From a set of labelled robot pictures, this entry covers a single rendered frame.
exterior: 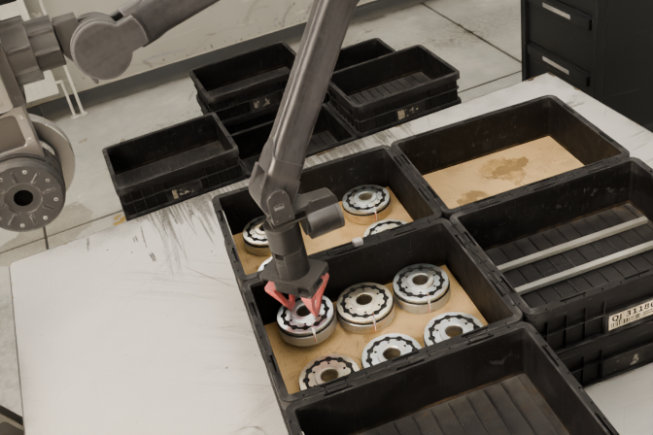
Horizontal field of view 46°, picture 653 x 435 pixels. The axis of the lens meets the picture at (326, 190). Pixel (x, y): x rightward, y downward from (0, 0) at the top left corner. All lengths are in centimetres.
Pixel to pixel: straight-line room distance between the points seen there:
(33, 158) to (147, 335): 50
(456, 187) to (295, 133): 61
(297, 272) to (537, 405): 43
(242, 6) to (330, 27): 332
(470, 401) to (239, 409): 46
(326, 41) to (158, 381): 78
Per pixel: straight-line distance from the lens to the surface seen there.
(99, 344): 174
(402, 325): 140
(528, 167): 176
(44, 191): 143
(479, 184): 171
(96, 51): 107
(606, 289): 131
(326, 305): 138
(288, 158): 119
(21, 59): 108
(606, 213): 163
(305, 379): 130
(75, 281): 194
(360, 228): 162
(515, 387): 130
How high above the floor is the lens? 181
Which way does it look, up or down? 34 degrees down
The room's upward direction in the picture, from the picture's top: 11 degrees counter-clockwise
